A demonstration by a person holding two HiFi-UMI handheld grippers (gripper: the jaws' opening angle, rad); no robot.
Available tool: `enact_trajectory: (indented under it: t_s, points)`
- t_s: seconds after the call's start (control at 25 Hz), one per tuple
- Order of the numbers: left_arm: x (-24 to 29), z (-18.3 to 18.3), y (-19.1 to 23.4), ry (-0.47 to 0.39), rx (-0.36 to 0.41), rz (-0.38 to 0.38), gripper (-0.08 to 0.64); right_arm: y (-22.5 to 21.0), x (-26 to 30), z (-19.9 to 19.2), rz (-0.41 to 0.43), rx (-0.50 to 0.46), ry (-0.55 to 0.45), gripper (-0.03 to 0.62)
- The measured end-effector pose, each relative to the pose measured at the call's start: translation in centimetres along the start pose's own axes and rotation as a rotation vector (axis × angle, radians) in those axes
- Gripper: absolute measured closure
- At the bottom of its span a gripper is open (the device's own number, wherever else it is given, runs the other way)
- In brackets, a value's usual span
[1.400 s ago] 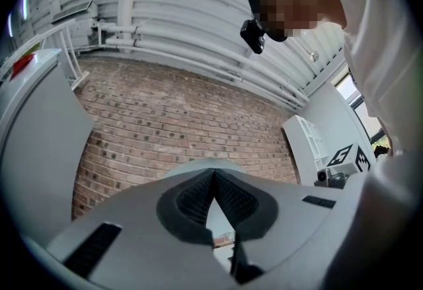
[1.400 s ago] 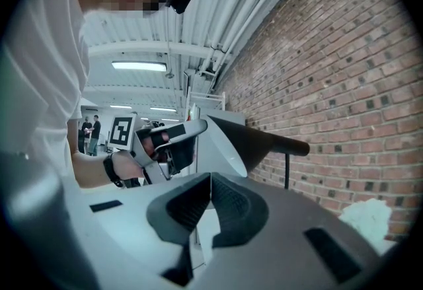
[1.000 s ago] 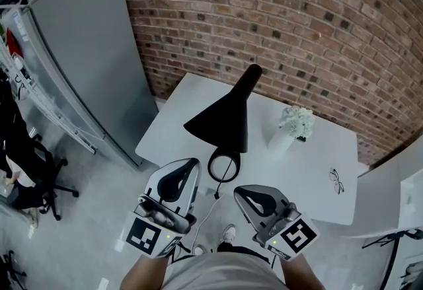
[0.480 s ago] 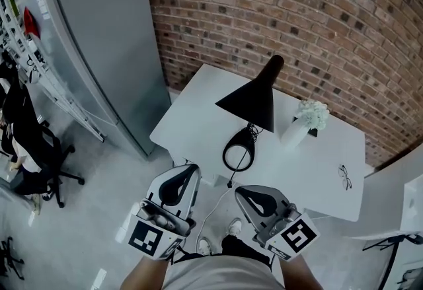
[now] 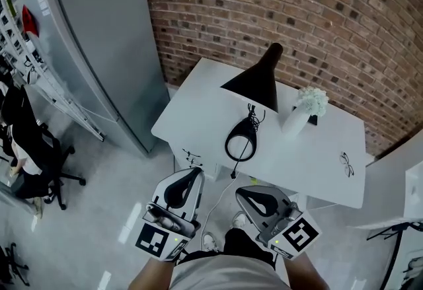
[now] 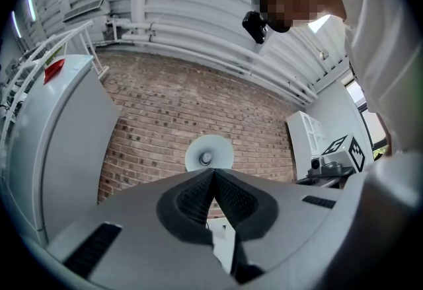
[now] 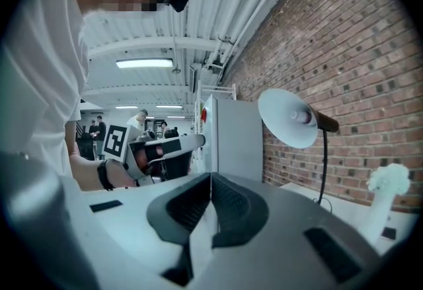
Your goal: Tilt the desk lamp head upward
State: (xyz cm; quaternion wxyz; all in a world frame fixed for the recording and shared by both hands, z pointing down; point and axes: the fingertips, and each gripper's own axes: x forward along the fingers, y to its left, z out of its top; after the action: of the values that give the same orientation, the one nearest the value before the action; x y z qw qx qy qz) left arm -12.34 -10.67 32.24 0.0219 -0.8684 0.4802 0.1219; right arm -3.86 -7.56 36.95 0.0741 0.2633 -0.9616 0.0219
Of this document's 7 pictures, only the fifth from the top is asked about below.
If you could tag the red sticker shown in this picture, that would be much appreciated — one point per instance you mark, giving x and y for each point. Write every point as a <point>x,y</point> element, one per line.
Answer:
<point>30,21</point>

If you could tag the black folding stand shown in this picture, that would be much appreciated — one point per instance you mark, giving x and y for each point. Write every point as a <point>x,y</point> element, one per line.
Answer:
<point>393,232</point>

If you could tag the small black device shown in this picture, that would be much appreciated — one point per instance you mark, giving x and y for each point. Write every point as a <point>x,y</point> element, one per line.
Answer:
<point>313,120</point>

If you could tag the black eyeglasses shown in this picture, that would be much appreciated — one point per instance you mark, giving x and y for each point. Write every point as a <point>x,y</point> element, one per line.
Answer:
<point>347,164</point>

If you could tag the person's left forearm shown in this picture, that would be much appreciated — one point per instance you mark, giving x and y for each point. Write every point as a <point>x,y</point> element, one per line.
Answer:
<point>150,277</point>

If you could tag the white cabinet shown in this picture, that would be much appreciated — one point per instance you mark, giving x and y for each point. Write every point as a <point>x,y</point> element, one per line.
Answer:
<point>390,189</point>

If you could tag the black office chair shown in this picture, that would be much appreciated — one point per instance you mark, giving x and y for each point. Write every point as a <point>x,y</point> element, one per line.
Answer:
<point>43,156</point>

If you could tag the person's black trousers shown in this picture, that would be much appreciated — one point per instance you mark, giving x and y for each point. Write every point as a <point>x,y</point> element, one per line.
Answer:
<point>244,244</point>

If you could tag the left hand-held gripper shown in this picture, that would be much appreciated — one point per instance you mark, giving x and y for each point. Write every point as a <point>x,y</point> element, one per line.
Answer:
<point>152,239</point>

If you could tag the white shelving rack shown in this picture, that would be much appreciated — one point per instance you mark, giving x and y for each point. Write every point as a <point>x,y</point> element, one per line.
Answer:
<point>56,90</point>

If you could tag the white vase with white flowers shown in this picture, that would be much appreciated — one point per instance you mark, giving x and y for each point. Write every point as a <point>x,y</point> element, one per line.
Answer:
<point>292,122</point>

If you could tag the person's white shirt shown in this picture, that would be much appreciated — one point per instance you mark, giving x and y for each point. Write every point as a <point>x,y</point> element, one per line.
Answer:
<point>228,273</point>

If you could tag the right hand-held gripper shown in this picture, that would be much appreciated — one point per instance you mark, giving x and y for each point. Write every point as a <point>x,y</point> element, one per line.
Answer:
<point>297,234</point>

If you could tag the person's left shoe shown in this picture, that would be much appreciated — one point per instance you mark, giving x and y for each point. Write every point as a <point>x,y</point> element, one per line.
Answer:
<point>209,241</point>

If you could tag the black chair base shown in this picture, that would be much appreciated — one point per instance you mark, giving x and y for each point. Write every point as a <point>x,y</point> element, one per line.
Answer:
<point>13,264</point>

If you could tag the person's right forearm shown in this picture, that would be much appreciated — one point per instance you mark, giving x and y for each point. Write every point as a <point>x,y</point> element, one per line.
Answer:
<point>304,273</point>

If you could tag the black desk lamp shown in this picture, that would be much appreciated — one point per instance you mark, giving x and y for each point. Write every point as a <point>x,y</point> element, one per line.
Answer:
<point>261,84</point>

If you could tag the white desk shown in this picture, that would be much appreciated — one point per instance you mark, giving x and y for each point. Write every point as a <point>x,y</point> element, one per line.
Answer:
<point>304,156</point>

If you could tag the grey refrigerator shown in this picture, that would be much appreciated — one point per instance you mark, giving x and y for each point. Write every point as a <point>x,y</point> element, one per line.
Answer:
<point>105,51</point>

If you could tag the person's shoe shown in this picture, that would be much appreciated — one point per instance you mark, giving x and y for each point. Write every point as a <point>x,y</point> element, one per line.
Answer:
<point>209,241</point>
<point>239,220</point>

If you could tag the person's right shoe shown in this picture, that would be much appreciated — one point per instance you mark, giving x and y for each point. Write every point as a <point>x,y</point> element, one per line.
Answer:
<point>239,220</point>

